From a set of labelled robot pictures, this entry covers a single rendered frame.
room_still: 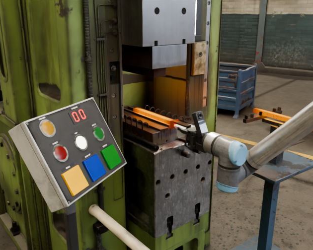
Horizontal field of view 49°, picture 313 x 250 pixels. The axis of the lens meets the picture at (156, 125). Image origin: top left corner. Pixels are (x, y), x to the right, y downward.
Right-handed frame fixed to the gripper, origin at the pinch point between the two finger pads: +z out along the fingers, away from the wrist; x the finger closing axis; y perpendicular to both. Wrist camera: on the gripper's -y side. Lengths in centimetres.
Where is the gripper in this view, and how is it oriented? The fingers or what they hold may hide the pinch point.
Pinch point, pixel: (177, 123)
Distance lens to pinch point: 158.5
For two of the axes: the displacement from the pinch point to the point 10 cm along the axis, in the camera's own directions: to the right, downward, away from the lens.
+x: 7.8, -2.0, 6.0
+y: -0.2, 9.4, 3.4
